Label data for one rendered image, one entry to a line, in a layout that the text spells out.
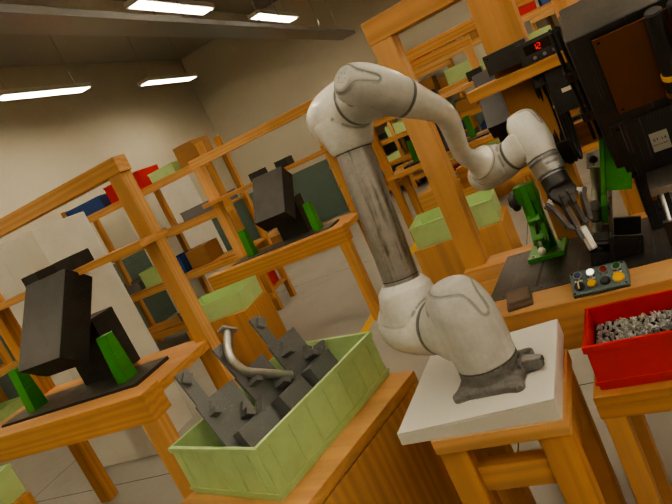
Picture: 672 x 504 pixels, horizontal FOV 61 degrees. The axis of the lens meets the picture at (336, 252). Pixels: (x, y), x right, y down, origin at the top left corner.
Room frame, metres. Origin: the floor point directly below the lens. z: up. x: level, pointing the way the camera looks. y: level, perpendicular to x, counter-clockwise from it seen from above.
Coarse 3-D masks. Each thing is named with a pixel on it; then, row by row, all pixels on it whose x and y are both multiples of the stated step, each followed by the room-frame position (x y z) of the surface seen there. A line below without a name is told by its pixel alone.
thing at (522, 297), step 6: (522, 288) 1.71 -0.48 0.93; (528, 288) 1.70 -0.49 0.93; (510, 294) 1.71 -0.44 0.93; (516, 294) 1.68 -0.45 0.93; (522, 294) 1.66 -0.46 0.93; (528, 294) 1.64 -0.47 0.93; (510, 300) 1.66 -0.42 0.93; (516, 300) 1.65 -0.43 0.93; (522, 300) 1.64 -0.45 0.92; (528, 300) 1.64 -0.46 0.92; (510, 306) 1.65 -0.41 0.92; (516, 306) 1.64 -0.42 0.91; (522, 306) 1.64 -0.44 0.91
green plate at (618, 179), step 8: (600, 144) 1.64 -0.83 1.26; (600, 152) 1.64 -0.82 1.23; (608, 152) 1.64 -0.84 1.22; (600, 160) 1.64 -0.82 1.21; (608, 160) 1.64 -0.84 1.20; (600, 168) 1.65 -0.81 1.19; (608, 168) 1.65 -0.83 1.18; (616, 168) 1.64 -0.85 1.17; (624, 168) 1.63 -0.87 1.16; (608, 176) 1.65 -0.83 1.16; (616, 176) 1.64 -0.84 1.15; (624, 176) 1.63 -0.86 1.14; (608, 184) 1.66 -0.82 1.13; (616, 184) 1.65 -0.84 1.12; (624, 184) 1.64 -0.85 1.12
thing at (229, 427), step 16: (192, 384) 1.73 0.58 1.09; (192, 400) 1.70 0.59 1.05; (208, 400) 1.72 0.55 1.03; (224, 400) 1.73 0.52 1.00; (240, 400) 1.75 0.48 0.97; (208, 416) 1.68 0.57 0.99; (224, 416) 1.70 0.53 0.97; (240, 416) 1.72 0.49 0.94; (256, 416) 1.68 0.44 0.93; (272, 416) 1.70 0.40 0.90; (224, 432) 1.67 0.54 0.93; (240, 432) 1.63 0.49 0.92; (256, 432) 1.65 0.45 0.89
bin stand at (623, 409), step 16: (656, 384) 1.17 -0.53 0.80; (608, 400) 1.21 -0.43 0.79; (624, 400) 1.19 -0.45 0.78; (640, 400) 1.18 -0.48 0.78; (656, 400) 1.16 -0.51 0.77; (608, 416) 1.21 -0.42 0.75; (624, 416) 1.20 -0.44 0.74; (640, 416) 1.37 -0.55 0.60; (624, 432) 1.21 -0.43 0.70; (640, 432) 1.38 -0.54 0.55; (624, 448) 1.22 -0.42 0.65; (640, 448) 1.22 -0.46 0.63; (656, 448) 1.40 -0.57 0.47; (624, 464) 1.22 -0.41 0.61; (640, 464) 1.21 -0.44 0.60; (656, 464) 1.38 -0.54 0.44; (640, 480) 1.21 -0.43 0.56; (656, 480) 1.38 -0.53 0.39; (640, 496) 1.22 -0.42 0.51; (656, 496) 1.20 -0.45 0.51
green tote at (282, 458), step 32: (352, 352) 1.77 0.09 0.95; (320, 384) 1.63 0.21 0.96; (352, 384) 1.73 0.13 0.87; (288, 416) 1.51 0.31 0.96; (320, 416) 1.59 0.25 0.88; (352, 416) 1.68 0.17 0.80; (192, 448) 1.59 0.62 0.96; (224, 448) 1.49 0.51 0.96; (256, 448) 1.41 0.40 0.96; (288, 448) 1.48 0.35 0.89; (320, 448) 1.55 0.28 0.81; (192, 480) 1.65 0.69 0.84; (224, 480) 1.54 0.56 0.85; (256, 480) 1.45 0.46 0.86; (288, 480) 1.44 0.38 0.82
